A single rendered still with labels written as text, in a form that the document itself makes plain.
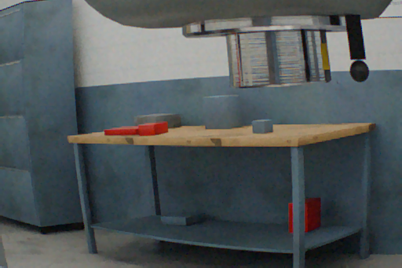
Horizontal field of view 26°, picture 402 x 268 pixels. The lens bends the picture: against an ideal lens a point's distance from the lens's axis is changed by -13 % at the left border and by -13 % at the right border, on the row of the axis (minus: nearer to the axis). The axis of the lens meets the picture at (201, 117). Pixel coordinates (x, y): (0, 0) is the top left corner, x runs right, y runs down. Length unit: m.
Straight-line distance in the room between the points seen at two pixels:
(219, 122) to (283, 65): 5.86
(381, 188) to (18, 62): 3.40
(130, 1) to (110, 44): 7.30
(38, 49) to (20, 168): 1.03
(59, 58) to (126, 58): 0.67
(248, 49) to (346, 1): 0.06
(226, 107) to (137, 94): 1.35
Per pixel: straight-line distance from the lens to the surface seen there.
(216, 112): 6.29
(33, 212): 7.78
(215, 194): 6.87
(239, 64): 0.43
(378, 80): 5.71
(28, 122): 7.66
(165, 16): 0.39
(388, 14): 5.62
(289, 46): 0.42
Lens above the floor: 1.29
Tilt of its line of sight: 3 degrees down
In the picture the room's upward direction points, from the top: 5 degrees counter-clockwise
